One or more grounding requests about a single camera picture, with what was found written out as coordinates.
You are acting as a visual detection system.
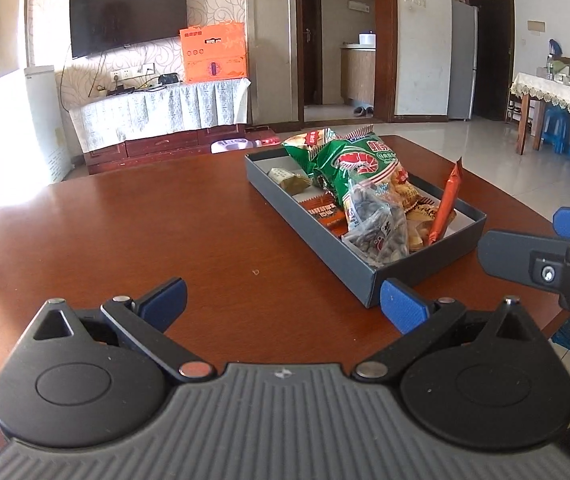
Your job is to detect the white wall sockets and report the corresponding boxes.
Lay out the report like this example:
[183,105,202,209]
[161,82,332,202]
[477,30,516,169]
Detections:
[110,62,156,81]

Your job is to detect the white patterned tablecloth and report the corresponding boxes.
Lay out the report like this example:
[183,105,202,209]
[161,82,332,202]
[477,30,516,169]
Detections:
[68,77,252,153]

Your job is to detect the blue plastic stool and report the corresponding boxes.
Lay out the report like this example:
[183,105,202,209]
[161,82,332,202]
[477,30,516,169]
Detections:
[539,109,570,154]

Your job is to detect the grey box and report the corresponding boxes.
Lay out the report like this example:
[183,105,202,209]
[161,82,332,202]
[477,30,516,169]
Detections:
[244,150,488,309]

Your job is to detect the sunflower seed bag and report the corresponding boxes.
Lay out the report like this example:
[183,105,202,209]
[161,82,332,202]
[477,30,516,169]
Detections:
[341,180,411,267]

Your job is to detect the green shrimp cracker bag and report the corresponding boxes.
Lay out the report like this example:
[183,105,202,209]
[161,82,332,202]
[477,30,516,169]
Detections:
[315,130,412,206]

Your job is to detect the dining table with lace cloth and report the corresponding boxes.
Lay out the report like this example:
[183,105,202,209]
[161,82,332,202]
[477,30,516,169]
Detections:
[509,72,570,156]

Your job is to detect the orange snack stick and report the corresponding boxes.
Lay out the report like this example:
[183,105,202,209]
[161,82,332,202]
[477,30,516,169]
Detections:
[426,157,466,247]

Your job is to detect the green chip bag red label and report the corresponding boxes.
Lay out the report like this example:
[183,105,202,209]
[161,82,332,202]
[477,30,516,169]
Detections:
[282,128,341,186]

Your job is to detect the yellow snack packet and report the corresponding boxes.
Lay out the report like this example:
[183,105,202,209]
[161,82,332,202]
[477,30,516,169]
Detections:
[400,180,443,253]

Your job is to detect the black wall television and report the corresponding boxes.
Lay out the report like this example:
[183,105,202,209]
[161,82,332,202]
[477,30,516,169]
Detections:
[69,0,187,60]

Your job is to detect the white chest freezer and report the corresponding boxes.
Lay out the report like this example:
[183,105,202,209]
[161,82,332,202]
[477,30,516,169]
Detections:
[0,65,71,196]

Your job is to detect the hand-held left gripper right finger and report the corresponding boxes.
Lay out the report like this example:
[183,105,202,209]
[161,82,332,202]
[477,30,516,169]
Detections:
[352,278,536,382]

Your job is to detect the wooden kitchen counter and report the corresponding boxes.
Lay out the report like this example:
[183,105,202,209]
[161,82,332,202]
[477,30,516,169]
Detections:
[340,45,377,106]

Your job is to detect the beige snack packet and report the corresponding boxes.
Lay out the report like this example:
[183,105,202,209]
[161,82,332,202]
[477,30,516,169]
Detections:
[266,166,313,195]

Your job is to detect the purple plastic bottle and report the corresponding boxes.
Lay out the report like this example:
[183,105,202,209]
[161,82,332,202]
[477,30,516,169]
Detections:
[211,137,261,154]

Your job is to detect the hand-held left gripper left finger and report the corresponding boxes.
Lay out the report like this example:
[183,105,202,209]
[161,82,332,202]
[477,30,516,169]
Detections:
[34,277,216,381]

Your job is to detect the orange snack bar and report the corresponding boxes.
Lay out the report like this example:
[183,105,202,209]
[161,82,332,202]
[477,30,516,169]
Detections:
[299,195,350,236]

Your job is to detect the orange gift box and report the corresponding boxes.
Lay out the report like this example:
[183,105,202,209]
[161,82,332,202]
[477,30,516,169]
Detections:
[179,21,248,85]

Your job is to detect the silver refrigerator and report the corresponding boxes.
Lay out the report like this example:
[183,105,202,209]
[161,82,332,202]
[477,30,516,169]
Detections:
[449,0,479,122]

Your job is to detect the dark wooden door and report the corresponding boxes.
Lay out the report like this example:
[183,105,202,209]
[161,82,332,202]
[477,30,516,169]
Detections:
[301,0,323,106]

